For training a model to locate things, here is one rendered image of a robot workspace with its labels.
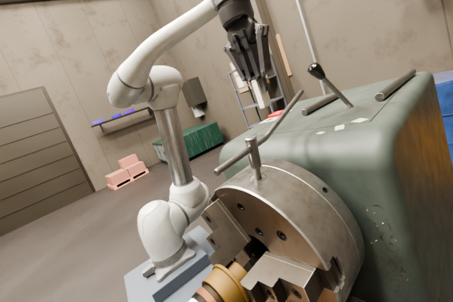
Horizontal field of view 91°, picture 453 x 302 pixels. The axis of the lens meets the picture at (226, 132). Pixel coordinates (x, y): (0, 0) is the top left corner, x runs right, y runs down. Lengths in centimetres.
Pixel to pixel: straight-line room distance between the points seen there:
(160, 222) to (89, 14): 862
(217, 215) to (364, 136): 32
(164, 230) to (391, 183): 83
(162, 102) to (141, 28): 840
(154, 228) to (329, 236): 75
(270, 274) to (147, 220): 68
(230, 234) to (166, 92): 64
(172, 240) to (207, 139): 575
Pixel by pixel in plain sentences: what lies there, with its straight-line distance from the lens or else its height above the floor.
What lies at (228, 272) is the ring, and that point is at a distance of 45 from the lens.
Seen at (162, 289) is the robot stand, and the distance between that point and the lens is 109.
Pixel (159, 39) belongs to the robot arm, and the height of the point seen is 162.
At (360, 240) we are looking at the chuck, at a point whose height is 108.
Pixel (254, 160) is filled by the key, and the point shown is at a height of 127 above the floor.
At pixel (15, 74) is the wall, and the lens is 877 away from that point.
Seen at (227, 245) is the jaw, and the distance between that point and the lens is 48.
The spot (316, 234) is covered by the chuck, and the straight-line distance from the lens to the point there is 41.
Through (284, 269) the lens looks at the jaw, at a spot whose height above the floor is 111.
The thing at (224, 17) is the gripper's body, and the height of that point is 156.
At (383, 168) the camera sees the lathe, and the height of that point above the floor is 120.
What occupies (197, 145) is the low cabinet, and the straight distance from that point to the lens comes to 657.
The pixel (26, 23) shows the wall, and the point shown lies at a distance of 917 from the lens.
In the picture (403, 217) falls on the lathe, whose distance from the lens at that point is 51.
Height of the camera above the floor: 140
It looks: 9 degrees down
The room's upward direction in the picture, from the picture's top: 21 degrees counter-clockwise
